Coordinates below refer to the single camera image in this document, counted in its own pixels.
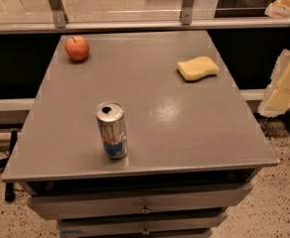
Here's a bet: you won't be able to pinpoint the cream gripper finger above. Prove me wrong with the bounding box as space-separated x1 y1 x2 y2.
258 50 290 117
264 0 290 18

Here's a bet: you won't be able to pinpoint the yellow sponge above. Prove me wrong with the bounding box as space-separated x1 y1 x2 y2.
177 57 219 81

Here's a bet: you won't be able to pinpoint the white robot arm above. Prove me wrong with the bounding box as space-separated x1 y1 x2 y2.
258 0 290 117

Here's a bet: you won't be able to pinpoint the silver blue redbull can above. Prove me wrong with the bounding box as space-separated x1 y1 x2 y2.
95 101 128 160

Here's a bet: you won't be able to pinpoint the grey cabinet with drawers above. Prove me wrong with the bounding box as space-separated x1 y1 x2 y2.
2 31 277 238

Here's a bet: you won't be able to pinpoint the upper grey drawer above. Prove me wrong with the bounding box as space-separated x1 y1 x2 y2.
27 182 252 220

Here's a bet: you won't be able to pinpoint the grey drawer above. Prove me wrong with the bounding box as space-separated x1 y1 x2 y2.
58 212 227 238
27 182 252 220

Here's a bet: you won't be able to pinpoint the red apple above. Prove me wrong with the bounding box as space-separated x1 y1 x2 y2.
65 36 89 61

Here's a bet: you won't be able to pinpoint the lower grey drawer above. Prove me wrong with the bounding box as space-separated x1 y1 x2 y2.
58 212 227 238

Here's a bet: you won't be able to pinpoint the black stand leg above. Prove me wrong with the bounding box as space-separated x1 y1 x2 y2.
0 130 19 203

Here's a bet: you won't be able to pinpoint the right metal railing post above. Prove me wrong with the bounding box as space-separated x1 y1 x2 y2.
180 0 195 25

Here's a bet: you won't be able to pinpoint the metal railing post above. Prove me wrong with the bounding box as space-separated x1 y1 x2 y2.
48 0 69 29
180 0 195 25

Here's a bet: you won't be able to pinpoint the left metal railing post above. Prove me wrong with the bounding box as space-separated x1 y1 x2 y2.
48 0 69 29

